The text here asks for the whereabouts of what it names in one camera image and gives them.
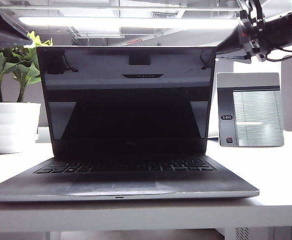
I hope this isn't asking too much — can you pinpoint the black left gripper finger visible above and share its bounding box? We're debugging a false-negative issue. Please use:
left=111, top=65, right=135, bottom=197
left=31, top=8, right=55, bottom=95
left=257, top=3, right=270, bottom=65
left=0, top=3, right=34, bottom=49

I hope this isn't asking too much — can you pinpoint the green artificial plant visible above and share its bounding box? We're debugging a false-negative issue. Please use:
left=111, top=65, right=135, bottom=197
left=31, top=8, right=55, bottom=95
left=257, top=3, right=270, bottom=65
left=0, top=31, right=53, bottom=103

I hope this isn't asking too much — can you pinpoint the ceiling air vent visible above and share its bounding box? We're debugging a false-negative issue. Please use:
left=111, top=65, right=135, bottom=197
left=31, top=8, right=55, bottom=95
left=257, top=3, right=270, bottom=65
left=152, top=11, right=179, bottom=20

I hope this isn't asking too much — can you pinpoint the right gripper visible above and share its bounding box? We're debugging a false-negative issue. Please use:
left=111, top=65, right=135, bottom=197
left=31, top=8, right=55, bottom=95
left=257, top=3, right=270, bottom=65
left=215, top=9, right=267, bottom=62

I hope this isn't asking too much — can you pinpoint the white ribbed plant pot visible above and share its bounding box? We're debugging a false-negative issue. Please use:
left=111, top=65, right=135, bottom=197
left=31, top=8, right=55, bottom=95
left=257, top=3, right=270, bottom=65
left=0, top=102, right=41, bottom=155

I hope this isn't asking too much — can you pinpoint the white vented under-desk cabinet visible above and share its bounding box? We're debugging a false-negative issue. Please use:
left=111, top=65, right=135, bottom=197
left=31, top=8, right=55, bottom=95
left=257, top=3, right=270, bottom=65
left=225, top=226, right=274, bottom=240

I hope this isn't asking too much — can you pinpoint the silver Dell laptop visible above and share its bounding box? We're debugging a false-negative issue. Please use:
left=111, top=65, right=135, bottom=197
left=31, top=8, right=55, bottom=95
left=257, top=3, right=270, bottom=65
left=0, top=45, right=260, bottom=203

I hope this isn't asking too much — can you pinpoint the long ceiling light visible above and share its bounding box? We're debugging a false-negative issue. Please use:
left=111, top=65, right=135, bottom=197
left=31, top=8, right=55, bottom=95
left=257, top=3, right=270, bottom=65
left=18, top=16, right=239, bottom=30

